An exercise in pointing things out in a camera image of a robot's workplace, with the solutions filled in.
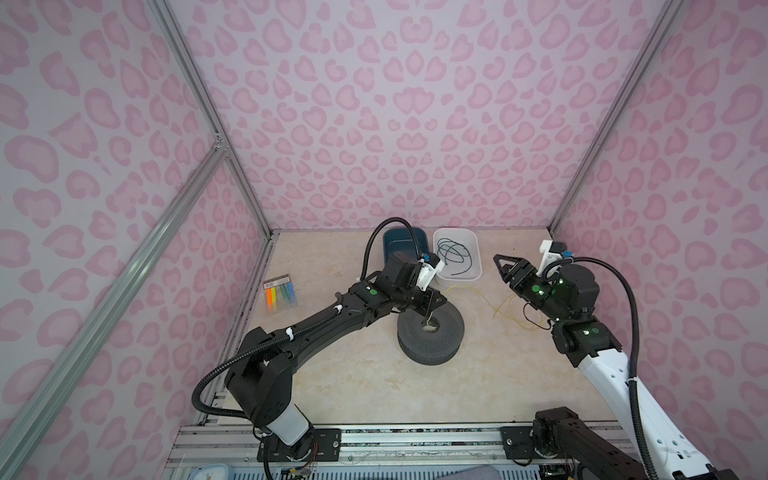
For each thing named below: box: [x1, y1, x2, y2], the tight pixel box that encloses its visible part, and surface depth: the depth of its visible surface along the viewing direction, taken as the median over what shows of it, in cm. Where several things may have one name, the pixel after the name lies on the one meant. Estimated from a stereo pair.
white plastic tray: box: [432, 228, 482, 281], surface depth 114 cm
